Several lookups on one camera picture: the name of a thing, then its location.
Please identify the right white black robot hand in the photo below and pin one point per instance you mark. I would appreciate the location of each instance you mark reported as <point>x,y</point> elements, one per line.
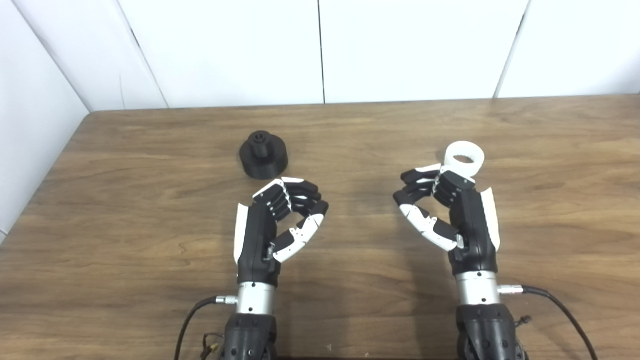
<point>475,225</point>

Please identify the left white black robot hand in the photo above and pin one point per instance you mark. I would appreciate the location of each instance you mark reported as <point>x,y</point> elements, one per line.
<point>255,235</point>

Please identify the round black part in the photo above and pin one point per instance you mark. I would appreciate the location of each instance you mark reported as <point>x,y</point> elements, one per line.
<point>265,157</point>

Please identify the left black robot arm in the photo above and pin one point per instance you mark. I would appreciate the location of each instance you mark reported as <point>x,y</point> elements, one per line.
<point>252,330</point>

